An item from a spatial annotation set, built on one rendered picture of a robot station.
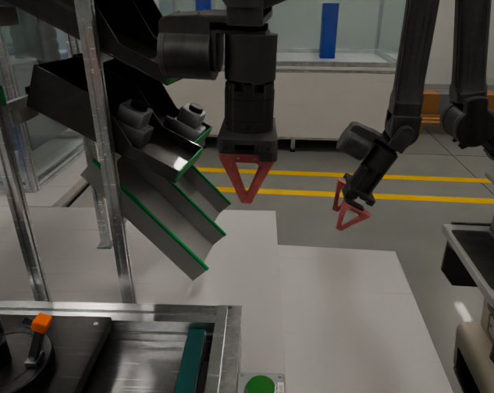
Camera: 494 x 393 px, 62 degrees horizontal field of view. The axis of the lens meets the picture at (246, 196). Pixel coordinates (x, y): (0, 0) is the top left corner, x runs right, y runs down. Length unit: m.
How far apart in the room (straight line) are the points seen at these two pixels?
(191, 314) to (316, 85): 3.76
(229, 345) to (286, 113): 3.84
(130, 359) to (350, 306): 0.47
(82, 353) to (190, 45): 0.49
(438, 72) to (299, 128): 5.38
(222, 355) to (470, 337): 0.58
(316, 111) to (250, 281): 3.54
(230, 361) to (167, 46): 0.46
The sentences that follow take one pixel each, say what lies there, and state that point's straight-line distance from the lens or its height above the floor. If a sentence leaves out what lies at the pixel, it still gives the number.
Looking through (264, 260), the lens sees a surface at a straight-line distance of 1.07.
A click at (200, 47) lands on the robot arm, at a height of 1.42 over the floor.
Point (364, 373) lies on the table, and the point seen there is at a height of 0.86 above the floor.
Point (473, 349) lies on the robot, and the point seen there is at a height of 0.80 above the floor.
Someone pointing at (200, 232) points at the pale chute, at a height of 1.02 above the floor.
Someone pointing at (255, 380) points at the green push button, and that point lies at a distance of 0.64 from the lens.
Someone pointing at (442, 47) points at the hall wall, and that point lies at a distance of 9.37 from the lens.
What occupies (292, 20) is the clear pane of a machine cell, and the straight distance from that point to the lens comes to 4.32.
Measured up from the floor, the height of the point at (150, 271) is 0.86.
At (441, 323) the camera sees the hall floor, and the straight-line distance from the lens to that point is 2.38.
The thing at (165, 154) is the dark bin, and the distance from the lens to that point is 0.77.
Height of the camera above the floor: 1.46
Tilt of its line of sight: 25 degrees down
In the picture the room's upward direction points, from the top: straight up
